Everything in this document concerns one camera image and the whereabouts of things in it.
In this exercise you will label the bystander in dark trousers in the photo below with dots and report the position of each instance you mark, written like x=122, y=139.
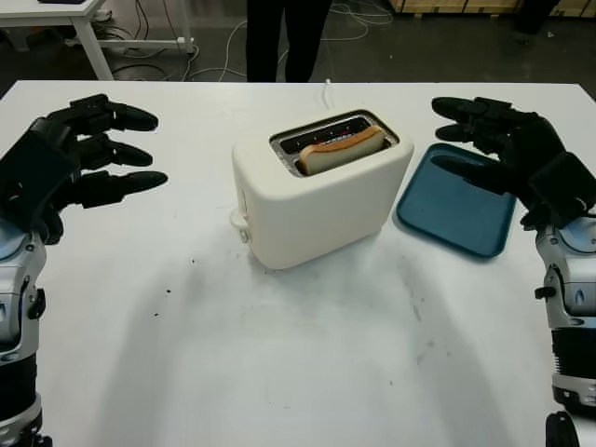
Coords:
x=531, y=18

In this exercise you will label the cream white toaster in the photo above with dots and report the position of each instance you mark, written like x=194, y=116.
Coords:
x=321, y=214

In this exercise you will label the toast slice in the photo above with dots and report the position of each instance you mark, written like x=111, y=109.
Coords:
x=340, y=151

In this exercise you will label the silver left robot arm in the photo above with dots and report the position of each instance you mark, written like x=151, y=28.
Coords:
x=18, y=279

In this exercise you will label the white desk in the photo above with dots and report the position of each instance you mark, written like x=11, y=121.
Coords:
x=46, y=11

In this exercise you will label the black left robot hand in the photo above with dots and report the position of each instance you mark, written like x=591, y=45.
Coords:
x=116, y=149

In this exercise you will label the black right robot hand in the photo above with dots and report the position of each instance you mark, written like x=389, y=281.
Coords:
x=531, y=139

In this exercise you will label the teal plastic tray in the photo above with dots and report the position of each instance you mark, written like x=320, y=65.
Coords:
x=451, y=214

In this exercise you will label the person in cream sweater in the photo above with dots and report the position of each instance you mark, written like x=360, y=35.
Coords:
x=265, y=42

